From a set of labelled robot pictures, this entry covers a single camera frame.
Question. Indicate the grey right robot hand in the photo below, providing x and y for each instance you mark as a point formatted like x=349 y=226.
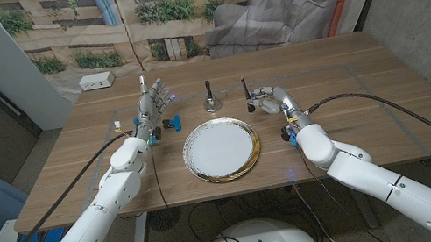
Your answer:
x=287 y=101

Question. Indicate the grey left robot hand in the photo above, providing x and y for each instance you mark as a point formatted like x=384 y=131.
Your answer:
x=146 y=106

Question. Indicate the black makeup brush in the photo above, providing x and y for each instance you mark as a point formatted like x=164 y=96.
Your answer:
x=244 y=87

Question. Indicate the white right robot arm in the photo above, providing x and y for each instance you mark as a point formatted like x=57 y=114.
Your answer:
x=387 y=184

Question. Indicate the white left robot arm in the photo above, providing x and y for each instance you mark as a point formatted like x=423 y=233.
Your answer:
x=95 y=222

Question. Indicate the blue clothespin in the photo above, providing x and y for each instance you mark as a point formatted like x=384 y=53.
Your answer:
x=176 y=122

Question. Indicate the white plate with gold rim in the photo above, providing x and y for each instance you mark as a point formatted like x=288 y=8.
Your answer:
x=220 y=149

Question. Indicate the white power strip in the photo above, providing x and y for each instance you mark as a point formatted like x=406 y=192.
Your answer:
x=96 y=81

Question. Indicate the printed backdrop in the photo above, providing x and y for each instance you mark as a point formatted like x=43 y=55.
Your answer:
x=178 y=12

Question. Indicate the black round floor foot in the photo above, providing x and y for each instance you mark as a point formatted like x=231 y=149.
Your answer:
x=164 y=219

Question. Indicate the grey table leg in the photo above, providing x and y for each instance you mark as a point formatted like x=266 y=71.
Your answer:
x=367 y=212

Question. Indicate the blue object under table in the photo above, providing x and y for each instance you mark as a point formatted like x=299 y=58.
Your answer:
x=47 y=236

